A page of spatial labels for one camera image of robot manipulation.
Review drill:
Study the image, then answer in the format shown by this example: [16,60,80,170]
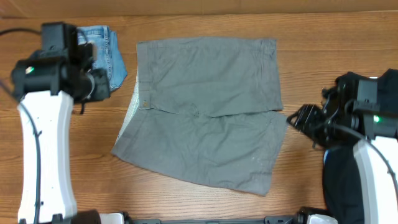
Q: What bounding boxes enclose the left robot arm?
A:
[11,22,126,223]

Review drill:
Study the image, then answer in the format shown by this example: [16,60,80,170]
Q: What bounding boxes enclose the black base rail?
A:
[125,216,294,224]

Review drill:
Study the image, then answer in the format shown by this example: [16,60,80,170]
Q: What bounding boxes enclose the grey khaki shorts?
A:
[112,37,287,196]

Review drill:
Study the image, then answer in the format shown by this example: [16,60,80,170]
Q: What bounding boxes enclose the folded blue denim jeans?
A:
[78,26,127,91]

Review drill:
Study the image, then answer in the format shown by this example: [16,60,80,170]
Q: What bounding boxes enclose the black t-shirt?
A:
[322,68,398,224]

